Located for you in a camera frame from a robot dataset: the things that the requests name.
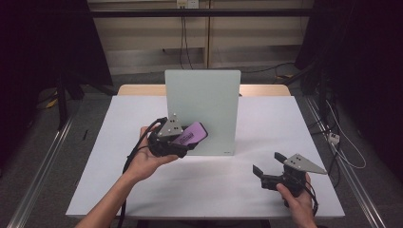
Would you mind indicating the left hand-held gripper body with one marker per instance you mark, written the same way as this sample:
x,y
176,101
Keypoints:
x,y
169,129

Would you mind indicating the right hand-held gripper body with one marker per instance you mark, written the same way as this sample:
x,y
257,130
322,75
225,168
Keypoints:
x,y
296,177

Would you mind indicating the pale green glass whiteboard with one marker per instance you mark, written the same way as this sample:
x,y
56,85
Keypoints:
x,y
202,101

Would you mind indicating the person's right hand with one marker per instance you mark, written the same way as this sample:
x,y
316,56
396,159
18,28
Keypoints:
x,y
301,205

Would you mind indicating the person's left hand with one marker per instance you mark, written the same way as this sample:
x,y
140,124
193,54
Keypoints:
x,y
142,161

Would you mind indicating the white table cover sheet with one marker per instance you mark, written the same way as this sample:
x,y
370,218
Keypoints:
x,y
221,190

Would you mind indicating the wooden table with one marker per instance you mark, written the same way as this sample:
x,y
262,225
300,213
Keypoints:
x,y
139,90

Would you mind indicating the white power strip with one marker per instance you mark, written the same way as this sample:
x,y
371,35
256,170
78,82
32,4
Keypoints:
x,y
334,138

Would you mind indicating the black metal stand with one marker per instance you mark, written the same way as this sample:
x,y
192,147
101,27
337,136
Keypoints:
x,y
61,104

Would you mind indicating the metal floor rail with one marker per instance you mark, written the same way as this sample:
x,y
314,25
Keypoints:
x,y
41,171
348,177

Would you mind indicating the white wall power outlet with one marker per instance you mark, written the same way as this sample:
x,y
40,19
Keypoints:
x,y
187,3

